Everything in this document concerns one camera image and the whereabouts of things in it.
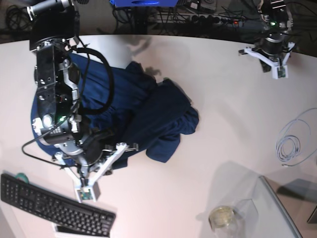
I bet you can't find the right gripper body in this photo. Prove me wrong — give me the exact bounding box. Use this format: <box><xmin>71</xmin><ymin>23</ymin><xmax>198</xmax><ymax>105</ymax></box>
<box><xmin>74</xmin><ymin>129</ymin><xmax>114</xmax><ymax>176</ymax></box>

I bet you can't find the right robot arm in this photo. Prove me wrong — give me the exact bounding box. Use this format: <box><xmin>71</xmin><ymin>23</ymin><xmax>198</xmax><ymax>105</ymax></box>
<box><xmin>27</xmin><ymin>0</ymin><xmax>114</xmax><ymax>178</ymax></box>

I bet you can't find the coiled white cable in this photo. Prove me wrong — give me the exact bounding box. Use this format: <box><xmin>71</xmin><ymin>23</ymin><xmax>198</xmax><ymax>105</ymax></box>
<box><xmin>275</xmin><ymin>107</ymin><xmax>317</xmax><ymax>167</ymax></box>

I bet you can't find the clear glass jar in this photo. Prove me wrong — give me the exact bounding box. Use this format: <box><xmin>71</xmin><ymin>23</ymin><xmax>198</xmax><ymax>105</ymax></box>
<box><xmin>209</xmin><ymin>206</ymin><xmax>240</xmax><ymax>238</ymax></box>

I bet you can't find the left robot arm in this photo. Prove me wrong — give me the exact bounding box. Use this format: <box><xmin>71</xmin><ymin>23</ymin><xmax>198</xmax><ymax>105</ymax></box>
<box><xmin>257</xmin><ymin>0</ymin><xmax>293</xmax><ymax>57</ymax></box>

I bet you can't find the green tape roll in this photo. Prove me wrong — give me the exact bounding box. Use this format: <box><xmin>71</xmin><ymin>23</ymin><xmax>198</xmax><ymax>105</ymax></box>
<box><xmin>15</xmin><ymin>173</ymin><xmax>29</xmax><ymax>183</ymax></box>

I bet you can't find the blue box with hole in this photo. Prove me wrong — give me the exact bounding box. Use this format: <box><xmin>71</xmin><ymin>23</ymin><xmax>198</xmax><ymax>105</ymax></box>
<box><xmin>110</xmin><ymin>0</ymin><xmax>178</xmax><ymax>7</ymax></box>

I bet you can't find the dark blue t-shirt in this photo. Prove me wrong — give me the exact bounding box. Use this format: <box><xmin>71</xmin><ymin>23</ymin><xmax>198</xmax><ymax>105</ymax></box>
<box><xmin>34</xmin><ymin>54</ymin><xmax>199</xmax><ymax>163</ymax></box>

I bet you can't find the black computer keyboard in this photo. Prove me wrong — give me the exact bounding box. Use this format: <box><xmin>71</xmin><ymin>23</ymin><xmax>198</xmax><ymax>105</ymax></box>
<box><xmin>0</xmin><ymin>174</ymin><xmax>116</xmax><ymax>237</ymax></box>

